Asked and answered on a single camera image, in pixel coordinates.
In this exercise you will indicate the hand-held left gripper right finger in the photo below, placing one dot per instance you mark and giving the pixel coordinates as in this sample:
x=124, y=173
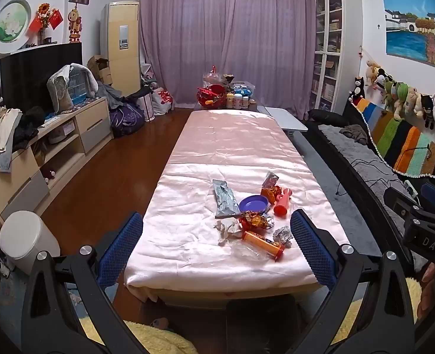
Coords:
x=311, y=247

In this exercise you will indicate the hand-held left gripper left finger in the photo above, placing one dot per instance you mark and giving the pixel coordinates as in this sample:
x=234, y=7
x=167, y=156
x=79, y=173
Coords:
x=120, y=250

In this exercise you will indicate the foil ball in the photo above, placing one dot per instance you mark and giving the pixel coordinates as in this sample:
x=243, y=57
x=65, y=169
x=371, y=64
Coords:
x=282, y=236

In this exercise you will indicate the orange snack tube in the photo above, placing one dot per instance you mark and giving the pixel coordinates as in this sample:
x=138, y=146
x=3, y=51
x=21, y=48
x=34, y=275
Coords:
x=261, y=243

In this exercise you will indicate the red plastic tube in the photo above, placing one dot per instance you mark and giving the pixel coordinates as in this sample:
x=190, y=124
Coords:
x=282, y=204

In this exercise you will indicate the red gold candy wrapper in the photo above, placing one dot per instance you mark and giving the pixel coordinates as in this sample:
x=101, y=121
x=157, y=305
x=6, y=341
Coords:
x=254, y=220

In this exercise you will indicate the orange wrapper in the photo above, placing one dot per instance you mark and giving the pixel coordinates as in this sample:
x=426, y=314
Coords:
x=267, y=195

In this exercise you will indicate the purple plastic plate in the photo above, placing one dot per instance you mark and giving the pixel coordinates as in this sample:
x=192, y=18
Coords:
x=253, y=203

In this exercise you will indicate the clear blister wrapper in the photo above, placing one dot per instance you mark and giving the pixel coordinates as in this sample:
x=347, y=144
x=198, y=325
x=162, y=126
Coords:
x=271, y=180

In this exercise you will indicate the white tissue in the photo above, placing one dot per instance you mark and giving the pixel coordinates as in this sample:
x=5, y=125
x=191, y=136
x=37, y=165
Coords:
x=226, y=228

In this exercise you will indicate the silver foil packet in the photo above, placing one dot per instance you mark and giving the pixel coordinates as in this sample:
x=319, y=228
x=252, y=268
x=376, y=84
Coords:
x=225, y=199

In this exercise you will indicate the person's right hand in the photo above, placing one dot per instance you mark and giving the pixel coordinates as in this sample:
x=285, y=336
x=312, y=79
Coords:
x=429, y=291

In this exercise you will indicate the black sofa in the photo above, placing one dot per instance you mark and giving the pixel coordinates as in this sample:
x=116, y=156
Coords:
x=387, y=228

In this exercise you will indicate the striped crochet blanket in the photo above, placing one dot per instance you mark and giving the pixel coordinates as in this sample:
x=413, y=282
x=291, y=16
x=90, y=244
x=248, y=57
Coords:
x=401, y=136

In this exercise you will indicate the grey fluffy sofa blanket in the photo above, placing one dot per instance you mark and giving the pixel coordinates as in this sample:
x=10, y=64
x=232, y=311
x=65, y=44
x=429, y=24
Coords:
x=353, y=151

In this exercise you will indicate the brown grey garment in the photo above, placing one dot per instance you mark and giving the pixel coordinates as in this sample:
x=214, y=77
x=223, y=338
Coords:
x=353, y=132

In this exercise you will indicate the white round bin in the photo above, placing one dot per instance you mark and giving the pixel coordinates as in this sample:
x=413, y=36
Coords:
x=27, y=236

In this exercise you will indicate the yellow fluffy rug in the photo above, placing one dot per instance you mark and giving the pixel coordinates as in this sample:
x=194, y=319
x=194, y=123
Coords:
x=155, y=339

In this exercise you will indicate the row of plush toys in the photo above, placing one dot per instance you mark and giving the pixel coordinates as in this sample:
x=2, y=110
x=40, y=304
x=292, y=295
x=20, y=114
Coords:
x=398, y=96

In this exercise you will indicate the black pillow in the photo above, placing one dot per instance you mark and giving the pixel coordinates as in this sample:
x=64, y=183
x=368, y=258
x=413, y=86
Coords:
x=328, y=117

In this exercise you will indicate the black cat plush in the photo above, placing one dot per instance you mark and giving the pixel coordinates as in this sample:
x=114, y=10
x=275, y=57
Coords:
x=356, y=90

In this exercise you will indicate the purple bag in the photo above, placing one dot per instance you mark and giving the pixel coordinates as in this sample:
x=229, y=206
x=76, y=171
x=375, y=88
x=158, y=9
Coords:
x=127, y=120

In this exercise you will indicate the white folding table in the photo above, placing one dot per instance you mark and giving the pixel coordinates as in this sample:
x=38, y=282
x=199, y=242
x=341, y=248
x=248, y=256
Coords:
x=283, y=118

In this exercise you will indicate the beige grey television cabinet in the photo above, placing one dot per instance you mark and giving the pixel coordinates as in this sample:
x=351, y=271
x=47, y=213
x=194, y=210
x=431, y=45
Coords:
x=92, y=118

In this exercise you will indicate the white woven bag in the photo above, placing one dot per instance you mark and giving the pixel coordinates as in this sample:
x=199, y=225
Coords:
x=145, y=107

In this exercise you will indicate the grey clothes pile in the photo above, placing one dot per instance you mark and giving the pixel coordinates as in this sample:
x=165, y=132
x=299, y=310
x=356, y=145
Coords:
x=112, y=97

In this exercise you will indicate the white red printed bag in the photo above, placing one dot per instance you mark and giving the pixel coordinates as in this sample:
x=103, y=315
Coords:
x=162, y=99

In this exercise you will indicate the white glass door bookcase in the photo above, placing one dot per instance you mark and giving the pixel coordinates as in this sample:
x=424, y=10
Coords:
x=344, y=44

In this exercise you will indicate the blue white bird cage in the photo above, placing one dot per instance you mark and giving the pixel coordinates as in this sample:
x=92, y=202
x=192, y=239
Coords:
x=78, y=86

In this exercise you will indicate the pet cage with towel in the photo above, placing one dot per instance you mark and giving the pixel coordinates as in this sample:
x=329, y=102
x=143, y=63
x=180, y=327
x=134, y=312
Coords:
x=59, y=92

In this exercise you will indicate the bag of blue packets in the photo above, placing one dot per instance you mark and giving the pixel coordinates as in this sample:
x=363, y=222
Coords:
x=243, y=89

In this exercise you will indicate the mixed clothes pile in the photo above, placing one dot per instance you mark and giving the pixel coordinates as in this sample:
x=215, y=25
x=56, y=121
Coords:
x=0, y=125

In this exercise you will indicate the red basket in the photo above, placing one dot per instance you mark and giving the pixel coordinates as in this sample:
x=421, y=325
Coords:
x=212, y=96

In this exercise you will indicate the cardboard box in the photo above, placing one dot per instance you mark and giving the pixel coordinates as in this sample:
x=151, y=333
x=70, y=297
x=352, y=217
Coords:
x=101, y=70

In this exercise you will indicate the beige standing air conditioner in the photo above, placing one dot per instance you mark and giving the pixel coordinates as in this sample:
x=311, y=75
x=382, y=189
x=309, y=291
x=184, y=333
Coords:
x=123, y=66

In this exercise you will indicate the clear plastic bag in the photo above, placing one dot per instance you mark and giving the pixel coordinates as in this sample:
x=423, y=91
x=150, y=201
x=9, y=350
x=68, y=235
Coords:
x=213, y=77

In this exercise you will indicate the black television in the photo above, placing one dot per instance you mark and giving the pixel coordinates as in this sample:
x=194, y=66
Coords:
x=29, y=73

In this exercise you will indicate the purple curtain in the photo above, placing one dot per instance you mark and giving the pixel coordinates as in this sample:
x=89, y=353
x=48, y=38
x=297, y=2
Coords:
x=239, y=37

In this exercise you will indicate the red gold hanging ornament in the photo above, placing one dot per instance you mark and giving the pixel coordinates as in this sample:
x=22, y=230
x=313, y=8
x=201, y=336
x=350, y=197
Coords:
x=75, y=22

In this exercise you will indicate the sunflower and red flags decoration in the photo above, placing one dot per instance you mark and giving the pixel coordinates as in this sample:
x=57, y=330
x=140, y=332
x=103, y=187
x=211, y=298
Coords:
x=46, y=16

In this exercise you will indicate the landscape wall painting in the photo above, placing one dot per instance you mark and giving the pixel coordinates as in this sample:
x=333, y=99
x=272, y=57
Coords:
x=412, y=33

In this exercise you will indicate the round lotus wall picture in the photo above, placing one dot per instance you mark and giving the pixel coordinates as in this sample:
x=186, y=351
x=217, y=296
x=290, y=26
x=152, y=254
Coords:
x=7, y=22

